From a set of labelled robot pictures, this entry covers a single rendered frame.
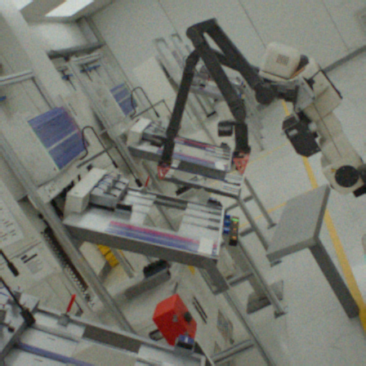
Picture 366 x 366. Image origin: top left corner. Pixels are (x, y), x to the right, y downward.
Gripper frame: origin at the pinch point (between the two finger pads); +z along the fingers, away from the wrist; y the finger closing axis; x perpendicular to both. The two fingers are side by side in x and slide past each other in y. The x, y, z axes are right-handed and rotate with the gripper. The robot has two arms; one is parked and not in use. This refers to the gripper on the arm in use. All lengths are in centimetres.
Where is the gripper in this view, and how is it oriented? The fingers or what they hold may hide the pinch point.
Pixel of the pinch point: (162, 176)
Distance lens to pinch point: 306.4
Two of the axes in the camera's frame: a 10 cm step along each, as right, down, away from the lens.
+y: -1.0, 2.8, -9.5
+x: 9.7, 2.5, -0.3
